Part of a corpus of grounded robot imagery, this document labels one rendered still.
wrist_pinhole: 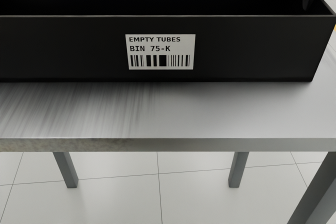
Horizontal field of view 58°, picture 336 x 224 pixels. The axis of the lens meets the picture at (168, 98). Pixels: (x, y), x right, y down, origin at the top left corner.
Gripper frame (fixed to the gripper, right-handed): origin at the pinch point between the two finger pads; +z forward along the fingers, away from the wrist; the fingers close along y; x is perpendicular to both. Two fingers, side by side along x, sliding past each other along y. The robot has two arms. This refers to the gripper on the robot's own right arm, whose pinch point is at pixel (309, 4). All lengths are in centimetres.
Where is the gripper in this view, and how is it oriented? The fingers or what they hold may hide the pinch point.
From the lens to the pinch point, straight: 54.6
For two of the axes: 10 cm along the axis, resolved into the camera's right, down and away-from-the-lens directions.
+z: 0.1, 7.4, 6.8
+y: -10.0, 0.1, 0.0
